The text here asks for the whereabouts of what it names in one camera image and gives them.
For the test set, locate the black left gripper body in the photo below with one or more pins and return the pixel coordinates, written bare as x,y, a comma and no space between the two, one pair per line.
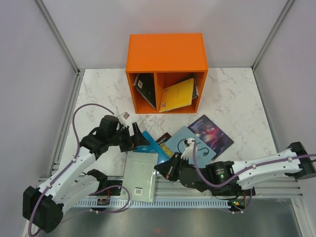
121,137

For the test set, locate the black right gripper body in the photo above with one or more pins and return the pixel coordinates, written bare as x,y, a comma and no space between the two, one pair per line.
184,163

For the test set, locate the pale green plastic file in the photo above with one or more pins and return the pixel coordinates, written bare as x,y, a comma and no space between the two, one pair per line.
139,177

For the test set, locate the dark green hardcover book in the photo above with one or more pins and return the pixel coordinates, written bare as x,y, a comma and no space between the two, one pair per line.
145,85

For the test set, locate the yellow paperback book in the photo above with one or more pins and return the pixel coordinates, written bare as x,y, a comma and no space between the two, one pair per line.
177,96

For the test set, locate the navy blue hardcover book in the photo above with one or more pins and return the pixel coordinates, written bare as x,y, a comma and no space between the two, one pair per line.
195,89

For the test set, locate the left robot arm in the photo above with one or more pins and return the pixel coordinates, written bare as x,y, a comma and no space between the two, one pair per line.
45,205

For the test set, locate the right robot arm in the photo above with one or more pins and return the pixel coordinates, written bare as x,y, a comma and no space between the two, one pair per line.
236,178

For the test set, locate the bright blue paperback book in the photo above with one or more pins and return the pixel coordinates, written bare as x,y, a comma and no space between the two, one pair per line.
154,148

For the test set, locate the black paperback book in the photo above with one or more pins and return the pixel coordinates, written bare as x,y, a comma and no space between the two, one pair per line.
162,143

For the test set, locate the purple galaxy cover book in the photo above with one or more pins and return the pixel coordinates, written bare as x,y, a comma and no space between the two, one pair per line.
214,137

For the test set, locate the orange two-compartment shelf box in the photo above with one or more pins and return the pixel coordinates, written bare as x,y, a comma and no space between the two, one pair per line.
169,58

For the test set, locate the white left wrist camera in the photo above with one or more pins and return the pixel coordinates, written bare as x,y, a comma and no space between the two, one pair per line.
123,117

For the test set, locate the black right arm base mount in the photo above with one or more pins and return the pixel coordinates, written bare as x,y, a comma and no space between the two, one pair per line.
231,190

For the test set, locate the aluminium frame rail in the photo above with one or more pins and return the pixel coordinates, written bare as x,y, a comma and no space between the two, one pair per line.
223,178

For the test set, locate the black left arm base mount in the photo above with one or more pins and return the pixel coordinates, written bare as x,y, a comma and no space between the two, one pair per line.
110,189

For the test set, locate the slotted white cable duct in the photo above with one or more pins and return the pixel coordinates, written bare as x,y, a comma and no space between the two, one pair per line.
93,202

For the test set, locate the left corner frame post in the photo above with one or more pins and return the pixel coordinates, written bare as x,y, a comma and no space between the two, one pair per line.
57,35

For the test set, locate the corner frame post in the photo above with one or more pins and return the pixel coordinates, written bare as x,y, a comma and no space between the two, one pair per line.
276,26
57,35

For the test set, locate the right corner frame post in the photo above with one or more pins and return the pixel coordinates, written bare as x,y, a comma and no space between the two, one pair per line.
276,26

